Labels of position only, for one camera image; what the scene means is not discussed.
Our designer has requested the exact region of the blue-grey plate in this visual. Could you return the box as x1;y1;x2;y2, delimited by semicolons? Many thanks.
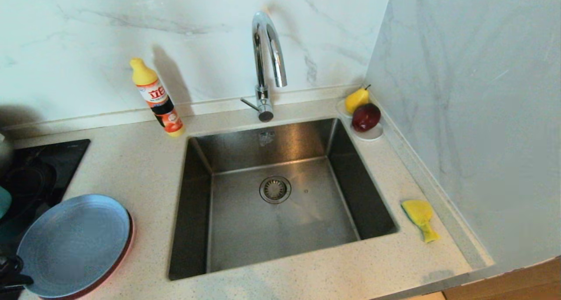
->
17;194;131;299

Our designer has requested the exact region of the teal bowl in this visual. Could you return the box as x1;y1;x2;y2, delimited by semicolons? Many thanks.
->
0;186;12;219

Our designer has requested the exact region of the pink plate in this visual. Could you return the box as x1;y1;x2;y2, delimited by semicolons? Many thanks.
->
39;212;135;300

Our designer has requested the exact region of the yellow-capped detergent bottle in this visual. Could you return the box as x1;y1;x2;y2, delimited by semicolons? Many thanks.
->
130;57;186;138

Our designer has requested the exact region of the chrome gooseneck faucet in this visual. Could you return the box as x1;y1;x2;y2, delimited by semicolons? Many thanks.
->
240;11;288;122

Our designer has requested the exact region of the yellow green sponge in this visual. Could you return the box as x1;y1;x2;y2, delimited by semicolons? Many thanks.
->
401;199;440;244

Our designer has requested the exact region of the stainless steel sink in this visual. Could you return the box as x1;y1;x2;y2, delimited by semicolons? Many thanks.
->
169;117;399;281

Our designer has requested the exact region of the black glass cooktop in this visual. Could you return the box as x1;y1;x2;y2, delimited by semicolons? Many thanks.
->
0;139;91;300

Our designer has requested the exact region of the round metal drain strainer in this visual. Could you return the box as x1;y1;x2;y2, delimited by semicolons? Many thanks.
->
259;175;291;204

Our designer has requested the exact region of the small white dish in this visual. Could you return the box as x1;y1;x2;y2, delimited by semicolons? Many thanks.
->
337;98;385;141

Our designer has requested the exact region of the yellow pear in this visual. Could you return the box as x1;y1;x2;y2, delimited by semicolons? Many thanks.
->
345;85;372;114

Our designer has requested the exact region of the dark red apple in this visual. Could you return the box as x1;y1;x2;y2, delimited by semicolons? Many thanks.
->
352;103;382;132

